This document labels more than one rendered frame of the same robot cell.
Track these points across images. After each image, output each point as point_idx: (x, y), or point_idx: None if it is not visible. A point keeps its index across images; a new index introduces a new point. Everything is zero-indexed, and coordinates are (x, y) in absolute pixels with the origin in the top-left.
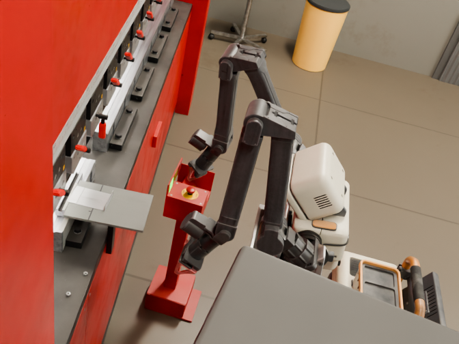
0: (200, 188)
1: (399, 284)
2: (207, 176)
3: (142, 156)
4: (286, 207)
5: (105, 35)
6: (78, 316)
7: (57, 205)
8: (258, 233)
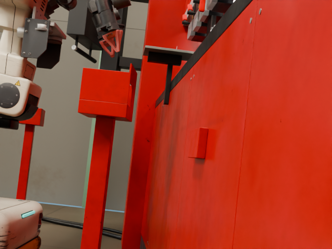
0: (94, 100)
1: None
2: (90, 76)
3: (186, 101)
4: (38, 9)
5: None
6: (162, 97)
7: (194, 27)
8: (75, 0)
